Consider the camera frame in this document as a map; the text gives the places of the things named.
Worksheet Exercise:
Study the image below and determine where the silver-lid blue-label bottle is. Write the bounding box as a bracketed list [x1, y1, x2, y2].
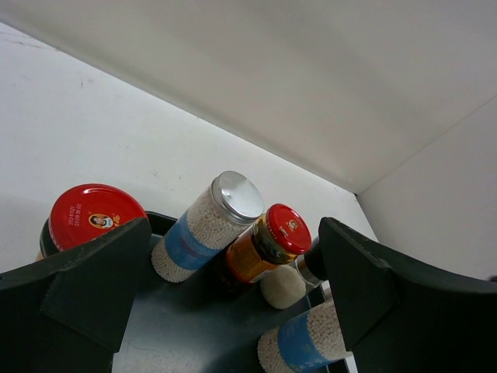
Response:
[151, 171, 264, 283]
[257, 299, 352, 372]

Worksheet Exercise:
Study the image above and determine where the small red-lid sauce jar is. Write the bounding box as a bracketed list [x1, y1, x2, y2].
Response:
[212, 204, 312, 299]

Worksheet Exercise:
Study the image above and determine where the black-lid white spice jar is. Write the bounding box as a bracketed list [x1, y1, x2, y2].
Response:
[259, 237, 327, 310]

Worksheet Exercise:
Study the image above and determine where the black plastic tray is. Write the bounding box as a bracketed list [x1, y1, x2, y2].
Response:
[108, 211, 346, 373]

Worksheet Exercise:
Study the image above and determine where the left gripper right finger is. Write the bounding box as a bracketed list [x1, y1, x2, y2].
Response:
[318, 218, 496, 372]

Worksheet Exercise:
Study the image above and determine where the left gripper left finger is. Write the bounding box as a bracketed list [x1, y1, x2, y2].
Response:
[1, 218, 151, 372]

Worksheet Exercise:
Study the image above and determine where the red-lid chili sauce jar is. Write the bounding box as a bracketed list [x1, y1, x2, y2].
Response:
[36, 183, 147, 260]

